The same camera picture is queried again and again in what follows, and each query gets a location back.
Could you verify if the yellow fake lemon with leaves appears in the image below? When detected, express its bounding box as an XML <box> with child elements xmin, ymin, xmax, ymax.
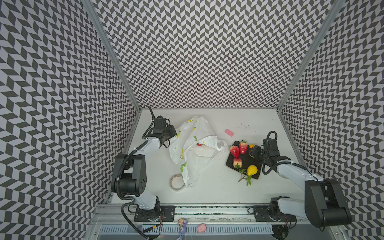
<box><xmin>238</xmin><ymin>165</ymin><xmax>259</xmax><ymax>186</ymax></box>

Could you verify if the fake strawberry pale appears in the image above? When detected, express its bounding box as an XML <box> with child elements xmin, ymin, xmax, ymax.
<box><xmin>233</xmin><ymin>158</ymin><xmax>243</xmax><ymax>169</ymax></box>

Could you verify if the white lemon print plastic bag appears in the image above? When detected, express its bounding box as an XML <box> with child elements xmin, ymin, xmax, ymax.
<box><xmin>168</xmin><ymin>116</ymin><xmax>229</xmax><ymax>188</ymax></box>

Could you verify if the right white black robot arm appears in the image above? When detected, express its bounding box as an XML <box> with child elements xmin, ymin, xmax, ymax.
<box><xmin>249</xmin><ymin>137</ymin><xmax>353</xmax><ymax>229</ymax></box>

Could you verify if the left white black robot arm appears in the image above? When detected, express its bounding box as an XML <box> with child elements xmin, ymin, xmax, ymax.
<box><xmin>111</xmin><ymin>116</ymin><xmax>177</xmax><ymax>222</ymax></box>

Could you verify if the black square mat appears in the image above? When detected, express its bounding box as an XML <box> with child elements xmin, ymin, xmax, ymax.
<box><xmin>226</xmin><ymin>145</ymin><xmax>263</xmax><ymax>180</ymax></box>

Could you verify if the pink eraser block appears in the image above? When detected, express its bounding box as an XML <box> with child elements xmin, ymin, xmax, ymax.
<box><xmin>225</xmin><ymin>129</ymin><xmax>234</xmax><ymax>137</ymax></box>

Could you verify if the roll of clear tape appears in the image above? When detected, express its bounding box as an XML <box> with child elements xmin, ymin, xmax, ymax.
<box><xmin>170</xmin><ymin>174</ymin><xmax>185</xmax><ymax>192</ymax></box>

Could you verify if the purple toy figure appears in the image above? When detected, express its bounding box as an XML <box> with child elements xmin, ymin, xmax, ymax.
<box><xmin>177</xmin><ymin>219</ymin><xmax>188</xmax><ymax>240</ymax></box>

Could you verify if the pink toy blob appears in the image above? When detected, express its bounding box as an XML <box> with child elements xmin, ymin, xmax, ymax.
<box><xmin>197</xmin><ymin>224</ymin><xmax>207</xmax><ymax>234</ymax></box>

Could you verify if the right black corrugated cable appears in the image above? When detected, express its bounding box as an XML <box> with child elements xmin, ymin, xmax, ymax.
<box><xmin>262</xmin><ymin>130</ymin><xmax>319</xmax><ymax>181</ymax></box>

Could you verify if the black corrugated cable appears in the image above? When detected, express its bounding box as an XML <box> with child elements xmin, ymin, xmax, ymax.
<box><xmin>262</xmin><ymin>130</ymin><xmax>319</xmax><ymax>181</ymax></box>
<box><xmin>113</xmin><ymin>106</ymin><xmax>169</xmax><ymax>240</ymax></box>

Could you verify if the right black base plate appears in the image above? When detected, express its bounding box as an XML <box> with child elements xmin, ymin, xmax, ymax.
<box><xmin>253</xmin><ymin>206</ymin><xmax>297</xmax><ymax>224</ymax></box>

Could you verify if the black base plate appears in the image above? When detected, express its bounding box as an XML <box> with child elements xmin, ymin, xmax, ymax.
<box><xmin>253</xmin><ymin>206</ymin><xmax>297</xmax><ymax>224</ymax></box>
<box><xmin>134</xmin><ymin>206</ymin><xmax>176</xmax><ymax>223</ymax></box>

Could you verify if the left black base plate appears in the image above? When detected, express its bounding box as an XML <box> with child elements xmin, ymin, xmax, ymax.
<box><xmin>134</xmin><ymin>206</ymin><xmax>176</xmax><ymax>223</ymax></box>

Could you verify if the aluminium front rail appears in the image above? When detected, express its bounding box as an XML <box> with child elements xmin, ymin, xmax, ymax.
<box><xmin>89</xmin><ymin>203</ymin><xmax>343</xmax><ymax>225</ymax></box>

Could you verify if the left black corrugated cable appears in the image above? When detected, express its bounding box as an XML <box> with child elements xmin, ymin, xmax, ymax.
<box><xmin>113</xmin><ymin>106</ymin><xmax>169</xmax><ymax>240</ymax></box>

